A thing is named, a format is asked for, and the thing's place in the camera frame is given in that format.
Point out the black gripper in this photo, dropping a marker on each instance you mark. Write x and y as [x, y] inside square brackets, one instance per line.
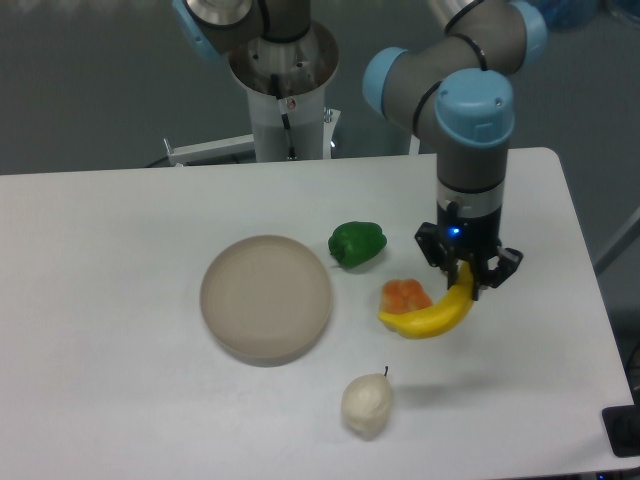
[475, 239]

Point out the yellow toy banana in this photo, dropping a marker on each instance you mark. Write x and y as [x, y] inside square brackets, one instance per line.
[441, 317]

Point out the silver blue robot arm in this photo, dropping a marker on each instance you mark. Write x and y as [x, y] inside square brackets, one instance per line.
[454, 96]

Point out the beige round plate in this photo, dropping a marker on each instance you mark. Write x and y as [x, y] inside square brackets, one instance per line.
[266, 299]

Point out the orange toy bread roll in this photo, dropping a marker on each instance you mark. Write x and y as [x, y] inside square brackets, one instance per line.
[403, 296]

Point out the green toy bell pepper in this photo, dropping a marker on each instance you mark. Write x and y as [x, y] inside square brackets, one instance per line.
[354, 243]

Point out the white toy pear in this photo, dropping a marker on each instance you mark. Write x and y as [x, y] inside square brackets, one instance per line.
[366, 404]

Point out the black device at table edge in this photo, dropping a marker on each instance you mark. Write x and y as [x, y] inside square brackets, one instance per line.
[622, 427]

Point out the white upright metal bracket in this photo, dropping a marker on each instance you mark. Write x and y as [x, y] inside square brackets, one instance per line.
[414, 146]

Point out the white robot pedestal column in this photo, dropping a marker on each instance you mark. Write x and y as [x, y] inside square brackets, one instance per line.
[285, 85]

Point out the white metal base bracket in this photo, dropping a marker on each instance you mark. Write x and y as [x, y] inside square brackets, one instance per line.
[217, 152]

